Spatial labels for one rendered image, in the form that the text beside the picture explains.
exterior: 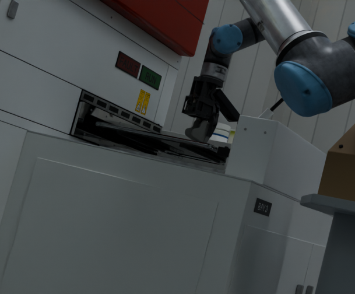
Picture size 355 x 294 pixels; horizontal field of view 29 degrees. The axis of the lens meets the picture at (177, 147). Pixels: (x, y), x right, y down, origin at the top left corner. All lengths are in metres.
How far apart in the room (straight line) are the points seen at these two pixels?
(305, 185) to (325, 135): 2.32
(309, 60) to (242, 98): 2.89
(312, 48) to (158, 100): 0.97
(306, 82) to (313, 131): 2.79
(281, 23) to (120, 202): 0.53
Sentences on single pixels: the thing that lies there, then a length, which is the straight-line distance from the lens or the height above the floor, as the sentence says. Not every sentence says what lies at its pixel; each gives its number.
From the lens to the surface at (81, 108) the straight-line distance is 1.86.
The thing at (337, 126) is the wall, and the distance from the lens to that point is 3.97.
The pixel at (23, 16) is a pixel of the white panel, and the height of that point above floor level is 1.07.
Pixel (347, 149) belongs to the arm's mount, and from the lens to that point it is 1.40.
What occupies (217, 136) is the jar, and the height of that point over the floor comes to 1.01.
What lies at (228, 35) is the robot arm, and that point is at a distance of 1.85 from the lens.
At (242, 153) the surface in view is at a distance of 1.46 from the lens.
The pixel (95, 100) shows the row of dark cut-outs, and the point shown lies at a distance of 1.91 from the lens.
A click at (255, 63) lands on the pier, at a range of 4.18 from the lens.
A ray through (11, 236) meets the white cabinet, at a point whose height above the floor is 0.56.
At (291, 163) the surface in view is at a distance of 1.56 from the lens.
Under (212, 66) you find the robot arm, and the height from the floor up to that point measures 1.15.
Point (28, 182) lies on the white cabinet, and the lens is 1.69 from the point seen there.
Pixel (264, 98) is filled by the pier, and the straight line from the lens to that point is 4.05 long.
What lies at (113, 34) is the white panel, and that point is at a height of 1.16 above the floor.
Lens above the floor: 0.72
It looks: 5 degrees up
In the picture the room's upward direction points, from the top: 15 degrees clockwise
